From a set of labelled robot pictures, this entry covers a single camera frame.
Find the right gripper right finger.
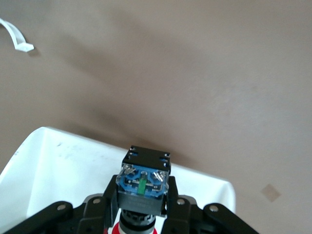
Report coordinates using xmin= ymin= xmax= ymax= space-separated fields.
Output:
xmin=162 ymin=175 xmax=198 ymax=234

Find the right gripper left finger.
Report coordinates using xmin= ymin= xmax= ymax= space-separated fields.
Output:
xmin=79 ymin=174 xmax=120 ymax=234

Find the white plastic drawer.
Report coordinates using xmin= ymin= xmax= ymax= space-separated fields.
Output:
xmin=0 ymin=126 xmax=236 ymax=234

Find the black blue push-button switch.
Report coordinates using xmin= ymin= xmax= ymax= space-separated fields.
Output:
xmin=113 ymin=145 xmax=171 ymax=234

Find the white curved plastic bracket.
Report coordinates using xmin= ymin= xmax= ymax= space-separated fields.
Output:
xmin=0 ymin=18 xmax=34 ymax=52

